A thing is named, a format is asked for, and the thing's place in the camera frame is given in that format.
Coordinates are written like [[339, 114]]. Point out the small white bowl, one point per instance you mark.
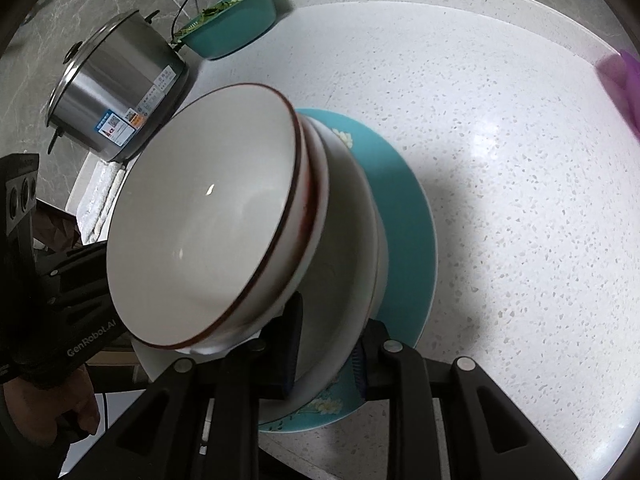
[[319, 180]]

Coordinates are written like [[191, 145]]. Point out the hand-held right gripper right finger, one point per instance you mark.
[[359, 367]]

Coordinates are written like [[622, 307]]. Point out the person's left hand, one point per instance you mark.
[[45, 410]]

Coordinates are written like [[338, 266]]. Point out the white towel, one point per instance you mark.
[[100, 195]]

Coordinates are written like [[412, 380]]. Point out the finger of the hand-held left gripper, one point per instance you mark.
[[85, 302], [80, 260]]

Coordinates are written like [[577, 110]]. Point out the teal vegetable basket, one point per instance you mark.
[[235, 30]]

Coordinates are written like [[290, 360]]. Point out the leafy greens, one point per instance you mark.
[[220, 6]]

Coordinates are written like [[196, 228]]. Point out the stainless steel cooker pot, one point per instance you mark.
[[115, 90]]

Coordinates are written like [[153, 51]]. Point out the purple plastic bowl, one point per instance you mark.
[[625, 85]]

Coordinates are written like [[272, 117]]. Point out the large white bowl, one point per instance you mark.
[[345, 260]]

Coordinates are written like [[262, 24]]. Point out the teal floral plate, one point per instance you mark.
[[405, 240]]

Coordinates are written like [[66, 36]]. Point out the dark-rimmed patterned bowl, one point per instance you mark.
[[200, 210]]

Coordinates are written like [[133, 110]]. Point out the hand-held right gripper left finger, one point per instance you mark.
[[292, 345]]

